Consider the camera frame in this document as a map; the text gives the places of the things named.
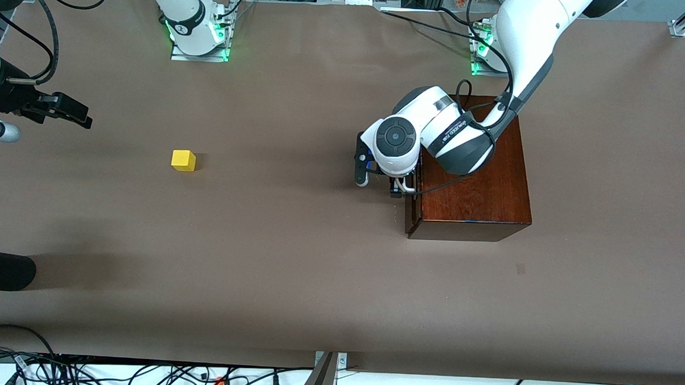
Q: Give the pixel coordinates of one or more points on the small metal bracket plate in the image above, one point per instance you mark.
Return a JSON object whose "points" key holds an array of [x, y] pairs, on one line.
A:
{"points": [[342, 360]]}

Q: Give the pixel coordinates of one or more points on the small tape patch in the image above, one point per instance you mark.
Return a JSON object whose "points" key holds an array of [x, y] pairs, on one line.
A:
{"points": [[521, 269]]}

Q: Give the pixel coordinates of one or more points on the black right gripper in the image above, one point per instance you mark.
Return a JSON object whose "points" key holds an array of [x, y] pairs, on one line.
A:
{"points": [[12, 98]]}

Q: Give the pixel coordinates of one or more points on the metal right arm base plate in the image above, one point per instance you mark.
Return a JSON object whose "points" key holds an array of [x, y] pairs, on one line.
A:
{"points": [[179, 57]]}

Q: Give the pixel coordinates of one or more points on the grey metal strut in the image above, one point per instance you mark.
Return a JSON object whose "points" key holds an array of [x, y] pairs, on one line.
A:
{"points": [[320, 382]]}

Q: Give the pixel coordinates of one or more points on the yellow cube block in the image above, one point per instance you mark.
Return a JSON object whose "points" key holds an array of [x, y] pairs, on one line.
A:
{"points": [[183, 159]]}

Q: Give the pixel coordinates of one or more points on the orange connector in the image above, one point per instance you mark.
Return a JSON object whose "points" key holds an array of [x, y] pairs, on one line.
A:
{"points": [[218, 383]]}

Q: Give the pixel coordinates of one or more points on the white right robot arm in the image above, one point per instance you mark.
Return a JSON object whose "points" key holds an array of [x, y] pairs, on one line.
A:
{"points": [[181, 10]]}

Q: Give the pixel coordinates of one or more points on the dark brown wooden cabinet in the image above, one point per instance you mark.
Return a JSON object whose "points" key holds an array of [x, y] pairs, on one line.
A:
{"points": [[479, 203]]}

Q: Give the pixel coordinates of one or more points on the black cylinder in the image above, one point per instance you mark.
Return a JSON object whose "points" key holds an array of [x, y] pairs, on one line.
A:
{"points": [[3, 269]]}

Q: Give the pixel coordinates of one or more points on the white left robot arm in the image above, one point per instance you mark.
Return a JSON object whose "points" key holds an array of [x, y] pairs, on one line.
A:
{"points": [[530, 34]]}

